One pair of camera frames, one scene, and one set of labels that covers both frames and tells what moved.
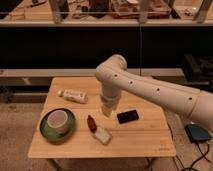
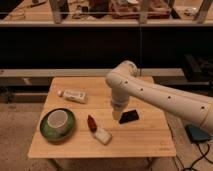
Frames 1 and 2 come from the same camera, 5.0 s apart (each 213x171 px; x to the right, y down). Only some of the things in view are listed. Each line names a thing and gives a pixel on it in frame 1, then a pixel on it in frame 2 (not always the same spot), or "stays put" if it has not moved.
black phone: [126, 117] stays put
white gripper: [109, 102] to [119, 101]
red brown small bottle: [91, 124] stays put
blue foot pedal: [197, 133] stays put
